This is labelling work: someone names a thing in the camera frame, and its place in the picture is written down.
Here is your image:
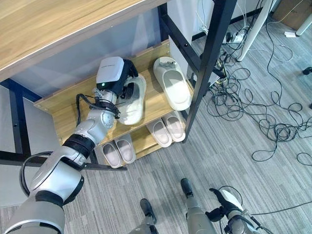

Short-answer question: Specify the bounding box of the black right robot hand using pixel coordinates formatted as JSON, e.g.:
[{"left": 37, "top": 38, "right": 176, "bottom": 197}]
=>
[{"left": 205, "top": 187, "right": 245, "bottom": 223}]

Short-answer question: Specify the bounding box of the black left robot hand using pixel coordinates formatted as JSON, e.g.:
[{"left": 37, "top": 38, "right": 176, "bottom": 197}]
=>
[{"left": 96, "top": 56, "right": 138, "bottom": 100}]

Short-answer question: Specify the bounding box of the white fluffy slipper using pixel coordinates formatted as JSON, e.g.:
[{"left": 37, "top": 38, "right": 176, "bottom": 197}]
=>
[{"left": 116, "top": 75, "right": 147, "bottom": 126}]

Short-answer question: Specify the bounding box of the wooden rack middle shelf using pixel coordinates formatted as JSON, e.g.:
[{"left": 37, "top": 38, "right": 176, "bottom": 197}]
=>
[{"left": 33, "top": 39, "right": 195, "bottom": 148}]

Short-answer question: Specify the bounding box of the wooden rack shelf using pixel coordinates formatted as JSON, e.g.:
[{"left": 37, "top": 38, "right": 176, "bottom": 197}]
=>
[
  {"left": 33, "top": 39, "right": 195, "bottom": 148},
  {"left": 94, "top": 110, "right": 189, "bottom": 162}
]

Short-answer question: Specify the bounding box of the wooden rack top board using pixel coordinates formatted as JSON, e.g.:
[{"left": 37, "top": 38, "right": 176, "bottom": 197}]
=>
[{"left": 0, "top": 0, "right": 171, "bottom": 81}]

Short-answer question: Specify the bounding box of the wooden rack bottom shelf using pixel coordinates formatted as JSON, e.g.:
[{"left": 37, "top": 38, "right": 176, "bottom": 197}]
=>
[{"left": 94, "top": 110, "right": 189, "bottom": 162}]

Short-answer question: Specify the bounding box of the cream rubber slipper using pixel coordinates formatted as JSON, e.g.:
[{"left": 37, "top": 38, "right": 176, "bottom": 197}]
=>
[{"left": 153, "top": 56, "right": 194, "bottom": 111}]

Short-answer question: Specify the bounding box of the beige slipper with grey insole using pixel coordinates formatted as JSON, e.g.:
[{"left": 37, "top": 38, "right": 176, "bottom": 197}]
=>
[
  {"left": 145, "top": 118, "right": 173, "bottom": 148},
  {"left": 101, "top": 141, "right": 122, "bottom": 169},
  {"left": 114, "top": 134, "right": 137, "bottom": 164},
  {"left": 161, "top": 111, "right": 186, "bottom": 143}
]

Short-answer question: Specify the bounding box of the white power strip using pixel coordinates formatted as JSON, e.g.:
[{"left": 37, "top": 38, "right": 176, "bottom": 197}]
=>
[{"left": 226, "top": 30, "right": 245, "bottom": 44}]

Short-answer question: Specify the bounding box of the white table leg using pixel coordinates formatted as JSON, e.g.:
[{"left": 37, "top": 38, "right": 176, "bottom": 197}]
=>
[
  {"left": 295, "top": 13, "right": 312, "bottom": 38},
  {"left": 235, "top": 0, "right": 271, "bottom": 62}
]

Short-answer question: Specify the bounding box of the brown cardboard box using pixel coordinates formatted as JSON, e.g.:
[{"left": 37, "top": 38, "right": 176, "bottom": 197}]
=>
[{"left": 271, "top": 0, "right": 312, "bottom": 31}]

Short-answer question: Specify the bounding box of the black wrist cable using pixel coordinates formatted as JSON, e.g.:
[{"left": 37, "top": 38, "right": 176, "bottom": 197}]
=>
[{"left": 76, "top": 93, "right": 98, "bottom": 126}]

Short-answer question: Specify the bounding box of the black robot tether cable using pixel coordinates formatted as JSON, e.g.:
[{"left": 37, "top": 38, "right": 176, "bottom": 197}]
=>
[{"left": 250, "top": 200, "right": 312, "bottom": 216}]

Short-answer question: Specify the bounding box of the black floor cable tangle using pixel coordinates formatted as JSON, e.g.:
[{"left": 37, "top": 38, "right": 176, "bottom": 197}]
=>
[{"left": 206, "top": 9, "right": 312, "bottom": 169}]

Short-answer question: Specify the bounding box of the black metal rack frame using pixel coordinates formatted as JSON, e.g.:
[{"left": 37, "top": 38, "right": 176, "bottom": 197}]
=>
[{"left": 0, "top": 0, "right": 238, "bottom": 172}]

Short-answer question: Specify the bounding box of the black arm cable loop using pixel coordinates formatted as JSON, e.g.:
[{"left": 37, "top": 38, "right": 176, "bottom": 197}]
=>
[{"left": 19, "top": 151, "right": 55, "bottom": 198}]

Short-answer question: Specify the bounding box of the thin white floor cable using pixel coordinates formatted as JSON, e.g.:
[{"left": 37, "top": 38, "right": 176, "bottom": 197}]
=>
[{"left": 248, "top": 14, "right": 296, "bottom": 63}]

